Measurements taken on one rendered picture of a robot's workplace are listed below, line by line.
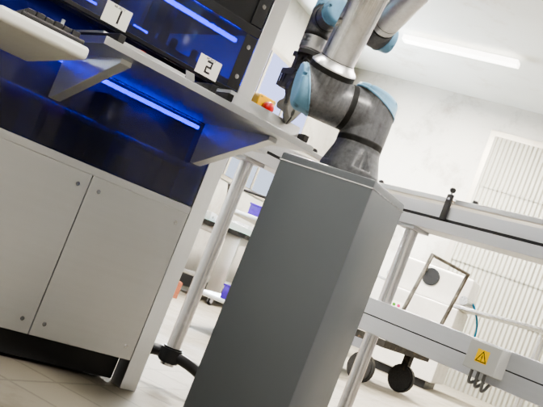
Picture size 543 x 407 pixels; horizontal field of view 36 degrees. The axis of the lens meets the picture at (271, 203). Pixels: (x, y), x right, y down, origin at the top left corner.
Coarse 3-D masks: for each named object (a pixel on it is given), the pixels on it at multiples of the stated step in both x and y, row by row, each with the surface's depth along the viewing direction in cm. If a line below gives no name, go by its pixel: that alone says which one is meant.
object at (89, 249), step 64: (0, 128) 223; (0, 192) 227; (64, 192) 238; (128, 192) 250; (0, 256) 230; (64, 256) 241; (128, 256) 254; (0, 320) 233; (64, 320) 244; (128, 320) 258
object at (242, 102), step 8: (240, 96) 222; (240, 104) 223; (248, 104) 224; (256, 104) 226; (256, 112) 226; (264, 112) 228; (272, 112) 230; (272, 120) 230; (280, 120) 232; (280, 128) 232; (288, 128) 234; (296, 128) 235; (296, 136) 236
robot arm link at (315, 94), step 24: (360, 0) 192; (384, 0) 193; (336, 24) 197; (360, 24) 194; (336, 48) 196; (360, 48) 197; (312, 72) 198; (336, 72) 196; (312, 96) 198; (336, 96) 199; (336, 120) 201
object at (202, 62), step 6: (204, 54) 257; (198, 60) 256; (204, 60) 257; (210, 60) 258; (198, 66) 256; (204, 66) 258; (216, 66) 260; (198, 72) 256; (210, 72) 259; (216, 72) 260; (210, 78) 260; (216, 78) 261
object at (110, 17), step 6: (108, 0) 235; (108, 6) 235; (114, 6) 236; (120, 6) 238; (108, 12) 236; (114, 12) 237; (126, 12) 239; (102, 18) 235; (108, 18) 236; (114, 18) 237; (120, 18) 238; (126, 18) 239; (114, 24) 237; (120, 24) 239; (126, 24) 240; (120, 30) 239
